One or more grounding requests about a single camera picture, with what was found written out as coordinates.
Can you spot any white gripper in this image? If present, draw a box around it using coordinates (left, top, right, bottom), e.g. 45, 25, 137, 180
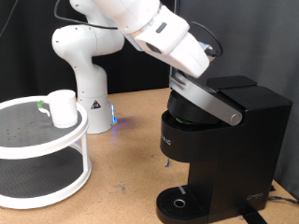
133, 4, 211, 79

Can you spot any black Keurig coffee machine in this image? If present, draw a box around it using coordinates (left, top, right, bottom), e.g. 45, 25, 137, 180
155, 73, 293, 224

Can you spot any black backdrop curtain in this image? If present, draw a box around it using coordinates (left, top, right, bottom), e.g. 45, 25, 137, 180
0, 0, 176, 102

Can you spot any white two-tier turntable shelf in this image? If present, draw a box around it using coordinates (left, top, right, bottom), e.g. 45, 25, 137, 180
0, 94, 93, 209

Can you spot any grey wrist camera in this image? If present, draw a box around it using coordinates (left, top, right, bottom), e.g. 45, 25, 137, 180
199, 41, 218, 59

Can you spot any black robot camera cable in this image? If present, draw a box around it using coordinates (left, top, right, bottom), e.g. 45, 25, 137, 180
53, 0, 224, 59

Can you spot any white mug green-taped handle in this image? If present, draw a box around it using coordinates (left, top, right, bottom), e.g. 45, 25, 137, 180
36, 89, 78, 129

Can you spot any black machine power cable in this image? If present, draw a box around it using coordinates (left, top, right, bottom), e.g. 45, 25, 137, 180
267, 195, 299, 206

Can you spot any black tape strap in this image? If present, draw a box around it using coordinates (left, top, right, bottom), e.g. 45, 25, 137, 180
239, 204, 269, 224

